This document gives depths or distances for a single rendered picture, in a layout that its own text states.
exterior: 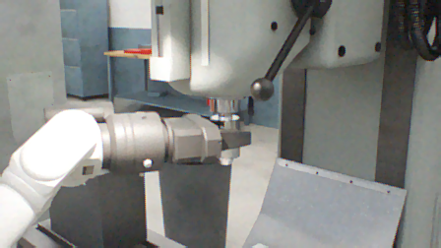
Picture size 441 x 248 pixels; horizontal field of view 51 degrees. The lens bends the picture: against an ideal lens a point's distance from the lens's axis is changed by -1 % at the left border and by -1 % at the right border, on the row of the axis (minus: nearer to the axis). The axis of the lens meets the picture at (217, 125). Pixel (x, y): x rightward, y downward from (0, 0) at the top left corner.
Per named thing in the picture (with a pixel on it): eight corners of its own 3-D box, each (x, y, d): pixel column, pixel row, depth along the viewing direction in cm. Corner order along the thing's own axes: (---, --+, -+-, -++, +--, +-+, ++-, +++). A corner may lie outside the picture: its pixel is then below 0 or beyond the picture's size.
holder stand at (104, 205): (103, 260, 97) (97, 169, 92) (49, 228, 111) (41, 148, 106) (148, 239, 105) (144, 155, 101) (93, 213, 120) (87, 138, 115)
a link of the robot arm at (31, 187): (109, 127, 61) (35, 203, 53) (103, 156, 68) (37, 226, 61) (71, 98, 61) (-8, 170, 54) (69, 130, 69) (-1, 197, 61)
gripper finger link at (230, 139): (248, 147, 72) (212, 151, 70) (249, 127, 71) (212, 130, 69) (253, 150, 70) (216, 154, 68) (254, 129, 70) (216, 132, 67)
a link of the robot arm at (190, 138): (222, 115, 65) (138, 122, 60) (221, 181, 67) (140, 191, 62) (192, 100, 76) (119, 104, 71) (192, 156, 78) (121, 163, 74)
